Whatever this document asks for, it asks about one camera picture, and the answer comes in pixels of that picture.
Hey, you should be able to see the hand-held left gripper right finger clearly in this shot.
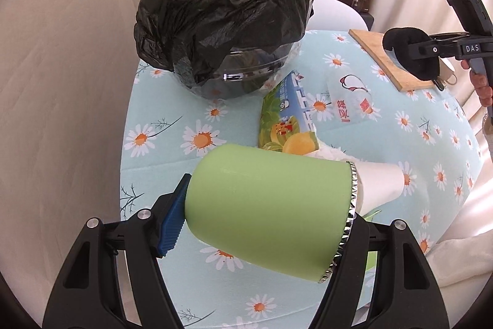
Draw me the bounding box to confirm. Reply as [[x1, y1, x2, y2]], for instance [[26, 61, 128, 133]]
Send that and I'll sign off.
[[314, 213, 452, 329]]

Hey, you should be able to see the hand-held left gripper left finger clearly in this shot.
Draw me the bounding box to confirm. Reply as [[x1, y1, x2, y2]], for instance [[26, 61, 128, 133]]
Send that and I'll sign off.
[[42, 173, 192, 329]]

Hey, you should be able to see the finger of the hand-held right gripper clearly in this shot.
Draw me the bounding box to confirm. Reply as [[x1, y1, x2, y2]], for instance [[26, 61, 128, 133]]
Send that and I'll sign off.
[[428, 32, 470, 43], [409, 40, 460, 58]]

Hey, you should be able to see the white paper cup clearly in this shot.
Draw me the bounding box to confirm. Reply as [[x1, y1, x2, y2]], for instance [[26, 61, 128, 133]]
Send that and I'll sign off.
[[355, 159, 404, 217]]

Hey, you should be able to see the green cylindrical can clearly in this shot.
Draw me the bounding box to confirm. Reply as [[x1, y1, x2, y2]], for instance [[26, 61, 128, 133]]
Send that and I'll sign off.
[[184, 144, 360, 283]]

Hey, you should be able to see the lemon print drink carton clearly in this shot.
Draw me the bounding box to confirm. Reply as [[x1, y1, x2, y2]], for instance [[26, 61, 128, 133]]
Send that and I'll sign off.
[[257, 70, 321, 156]]

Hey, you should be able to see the black bag-lined trash bin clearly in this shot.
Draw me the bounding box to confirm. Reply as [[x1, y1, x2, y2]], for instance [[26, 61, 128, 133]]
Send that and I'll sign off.
[[133, 0, 316, 101]]

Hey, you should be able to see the person's right hand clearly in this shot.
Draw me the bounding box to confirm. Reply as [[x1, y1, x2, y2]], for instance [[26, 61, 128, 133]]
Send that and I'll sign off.
[[461, 59, 493, 109]]

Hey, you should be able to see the beige ceramic mug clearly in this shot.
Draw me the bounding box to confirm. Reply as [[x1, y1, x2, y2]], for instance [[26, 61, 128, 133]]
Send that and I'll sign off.
[[438, 58, 458, 85]]

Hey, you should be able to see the wooden cutting board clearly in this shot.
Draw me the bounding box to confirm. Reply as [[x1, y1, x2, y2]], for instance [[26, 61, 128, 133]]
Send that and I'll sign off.
[[348, 28, 448, 93]]

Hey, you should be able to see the daisy print tablecloth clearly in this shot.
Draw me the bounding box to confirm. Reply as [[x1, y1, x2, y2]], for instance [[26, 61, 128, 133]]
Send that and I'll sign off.
[[119, 29, 487, 329]]

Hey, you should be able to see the clear plastic cup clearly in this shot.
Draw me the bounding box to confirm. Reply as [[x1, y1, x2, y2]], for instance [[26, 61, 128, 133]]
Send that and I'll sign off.
[[324, 65, 381, 122]]

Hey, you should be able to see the white chair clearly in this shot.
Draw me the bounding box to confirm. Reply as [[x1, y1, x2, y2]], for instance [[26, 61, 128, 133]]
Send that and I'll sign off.
[[308, 0, 371, 33]]

